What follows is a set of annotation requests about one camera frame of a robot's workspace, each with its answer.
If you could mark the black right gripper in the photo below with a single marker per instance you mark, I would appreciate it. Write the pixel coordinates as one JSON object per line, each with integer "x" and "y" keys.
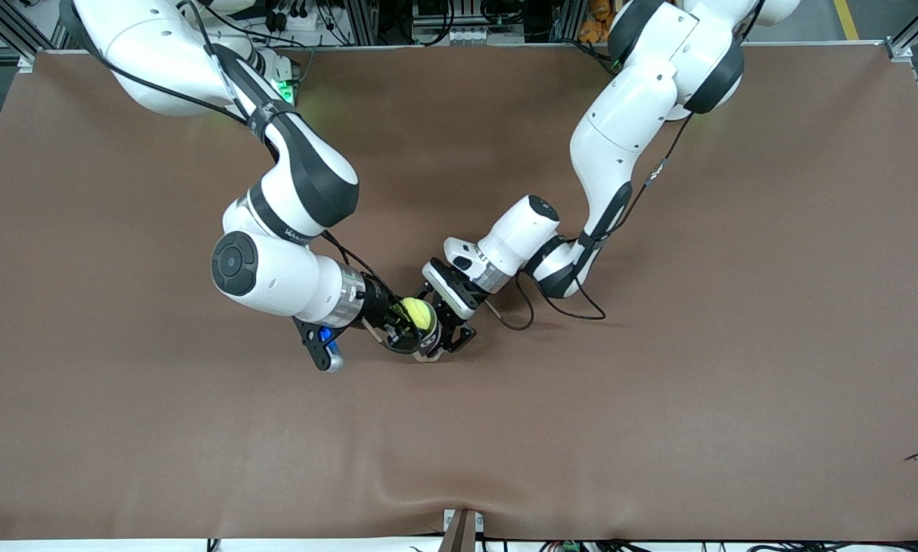
{"x": 377, "y": 303}

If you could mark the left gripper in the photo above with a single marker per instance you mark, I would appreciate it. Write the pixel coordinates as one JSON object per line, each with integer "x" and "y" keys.
{"x": 452, "y": 326}

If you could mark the yellow-green tennis ball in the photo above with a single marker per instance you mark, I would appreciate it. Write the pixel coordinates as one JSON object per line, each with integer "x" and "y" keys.
{"x": 414, "y": 311}

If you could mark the clear labelled tennis ball can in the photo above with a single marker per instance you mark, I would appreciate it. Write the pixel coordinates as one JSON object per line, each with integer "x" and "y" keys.
{"x": 428, "y": 356}

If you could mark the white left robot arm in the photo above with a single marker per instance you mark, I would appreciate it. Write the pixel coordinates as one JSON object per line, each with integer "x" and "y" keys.
{"x": 627, "y": 130}

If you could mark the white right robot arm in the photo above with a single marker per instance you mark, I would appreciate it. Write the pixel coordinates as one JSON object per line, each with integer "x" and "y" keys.
{"x": 159, "y": 54}

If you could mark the green plug connector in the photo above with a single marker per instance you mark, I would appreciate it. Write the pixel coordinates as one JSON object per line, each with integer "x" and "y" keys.
{"x": 570, "y": 546}

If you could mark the brown table mat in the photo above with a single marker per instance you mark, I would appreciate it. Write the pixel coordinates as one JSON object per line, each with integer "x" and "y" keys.
{"x": 735, "y": 345}

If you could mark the black electronics box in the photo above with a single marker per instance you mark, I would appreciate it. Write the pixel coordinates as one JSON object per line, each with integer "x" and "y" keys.
{"x": 458, "y": 19}

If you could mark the white power strip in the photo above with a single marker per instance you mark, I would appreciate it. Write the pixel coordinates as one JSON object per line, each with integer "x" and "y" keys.
{"x": 301, "y": 21}

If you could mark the orange objects pile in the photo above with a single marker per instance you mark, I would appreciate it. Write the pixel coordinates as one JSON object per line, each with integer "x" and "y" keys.
{"x": 593, "y": 27}

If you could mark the camera mount post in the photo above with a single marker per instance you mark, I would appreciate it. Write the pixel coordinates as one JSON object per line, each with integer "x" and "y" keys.
{"x": 460, "y": 537}

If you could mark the aluminium frame profile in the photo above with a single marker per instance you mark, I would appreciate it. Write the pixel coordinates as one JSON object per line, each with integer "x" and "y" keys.
{"x": 915, "y": 27}
{"x": 363, "y": 19}
{"x": 567, "y": 19}
{"x": 14, "y": 31}

